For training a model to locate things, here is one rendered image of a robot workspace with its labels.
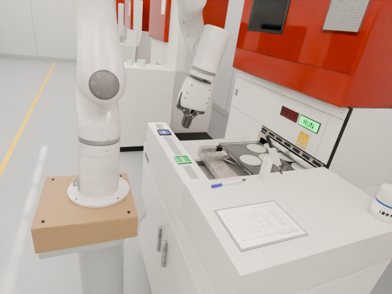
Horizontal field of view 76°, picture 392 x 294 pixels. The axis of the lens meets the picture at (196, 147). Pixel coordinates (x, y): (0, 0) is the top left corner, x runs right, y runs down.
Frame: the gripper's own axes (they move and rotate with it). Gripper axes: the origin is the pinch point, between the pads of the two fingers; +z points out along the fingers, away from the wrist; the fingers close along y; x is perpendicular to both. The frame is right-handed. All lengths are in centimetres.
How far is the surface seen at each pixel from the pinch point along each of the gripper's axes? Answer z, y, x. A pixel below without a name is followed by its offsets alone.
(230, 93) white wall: 23, -216, -313
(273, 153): -1.1, -24.7, 19.7
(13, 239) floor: 126, 56, -77
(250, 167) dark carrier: 14.4, -36.0, 0.6
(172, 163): 16.1, 0.9, 1.4
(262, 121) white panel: 0, -59, -30
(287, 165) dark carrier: 10, -55, 2
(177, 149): 15.2, -4.9, -10.1
